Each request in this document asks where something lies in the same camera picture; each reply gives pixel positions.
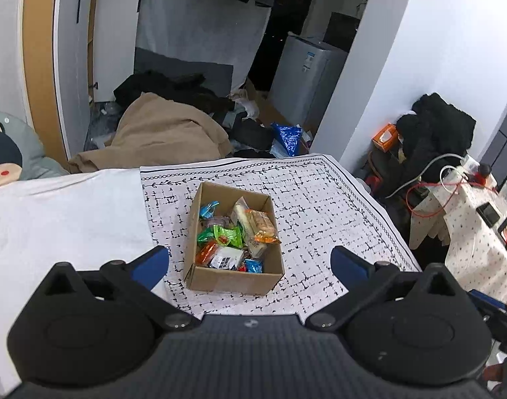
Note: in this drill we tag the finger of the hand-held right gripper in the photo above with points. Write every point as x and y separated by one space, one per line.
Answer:
484 298

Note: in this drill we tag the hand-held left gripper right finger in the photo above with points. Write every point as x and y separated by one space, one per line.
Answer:
349 264

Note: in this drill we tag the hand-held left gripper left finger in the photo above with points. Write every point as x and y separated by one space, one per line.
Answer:
151 264

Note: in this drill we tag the small orange snack packet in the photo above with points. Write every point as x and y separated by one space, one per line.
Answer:
207 253

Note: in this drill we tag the black and white snack packet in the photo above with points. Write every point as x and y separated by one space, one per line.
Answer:
226 259

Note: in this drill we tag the green snack packet red picture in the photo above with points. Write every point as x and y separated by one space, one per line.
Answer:
222 237

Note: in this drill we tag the small blue snack packet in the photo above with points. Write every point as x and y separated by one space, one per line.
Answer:
209 210

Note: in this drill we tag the purple snack packet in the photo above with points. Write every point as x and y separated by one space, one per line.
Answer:
220 221

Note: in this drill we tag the brown cardboard box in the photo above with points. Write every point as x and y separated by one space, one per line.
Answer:
232 282

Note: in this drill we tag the orange cracker packet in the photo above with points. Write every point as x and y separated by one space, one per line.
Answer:
262 226

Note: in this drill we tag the blue foil snack packet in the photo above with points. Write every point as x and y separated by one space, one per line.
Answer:
253 265

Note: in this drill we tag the white cream bar packet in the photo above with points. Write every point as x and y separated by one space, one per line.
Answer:
239 212

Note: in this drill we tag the person's right hand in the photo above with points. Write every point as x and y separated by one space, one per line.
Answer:
494 373

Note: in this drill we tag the black and white printed mat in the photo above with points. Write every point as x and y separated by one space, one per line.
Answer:
320 224

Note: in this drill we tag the dark bag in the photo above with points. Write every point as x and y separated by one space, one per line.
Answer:
386 199

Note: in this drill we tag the black phone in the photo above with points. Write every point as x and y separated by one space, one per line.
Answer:
488 214

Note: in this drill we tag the white bed sheet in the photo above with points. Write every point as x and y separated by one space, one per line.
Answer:
62 216

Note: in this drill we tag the beige cloth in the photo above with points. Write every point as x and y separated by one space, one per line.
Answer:
162 133

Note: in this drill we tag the orange tissue box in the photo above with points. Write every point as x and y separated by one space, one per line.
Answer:
384 137

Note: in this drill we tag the white power strip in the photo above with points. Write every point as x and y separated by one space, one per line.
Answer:
469 166

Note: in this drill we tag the blue plastic bag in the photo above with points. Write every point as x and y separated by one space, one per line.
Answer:
287 137

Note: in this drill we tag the pile of black clothes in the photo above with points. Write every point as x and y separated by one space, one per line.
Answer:
436 133

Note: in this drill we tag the grey plush dog pillow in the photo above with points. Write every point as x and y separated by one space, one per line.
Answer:
12 153

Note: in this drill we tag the black clothes on floor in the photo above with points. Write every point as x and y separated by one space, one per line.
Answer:
174 87

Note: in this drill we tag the white appliance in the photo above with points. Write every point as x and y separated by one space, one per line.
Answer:
303 79

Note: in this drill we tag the white wardrobe door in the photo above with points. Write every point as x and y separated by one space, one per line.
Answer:
70 50

